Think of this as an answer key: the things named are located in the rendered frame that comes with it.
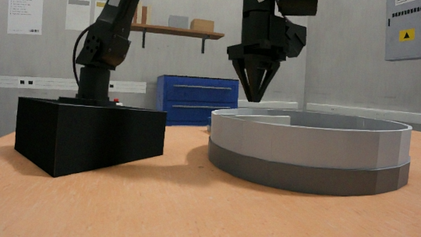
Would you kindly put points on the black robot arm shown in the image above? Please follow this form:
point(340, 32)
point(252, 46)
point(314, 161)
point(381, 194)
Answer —
point(106, 44)

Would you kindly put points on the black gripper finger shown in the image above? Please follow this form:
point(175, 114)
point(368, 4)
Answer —
point(251, 65)
point(239, 67)

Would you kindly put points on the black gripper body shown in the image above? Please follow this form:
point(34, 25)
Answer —
point(256, 26)

